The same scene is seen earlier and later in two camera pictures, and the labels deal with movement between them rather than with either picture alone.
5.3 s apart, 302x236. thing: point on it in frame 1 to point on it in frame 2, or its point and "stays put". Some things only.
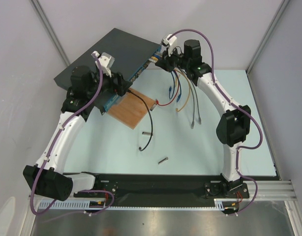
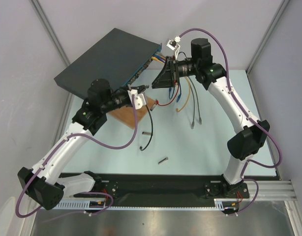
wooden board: x=130 y=109 stays put
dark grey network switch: x=132 y=54 stays put
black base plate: x=164 y=190 stays put
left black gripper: x=122 y=84 to x=125 y=90
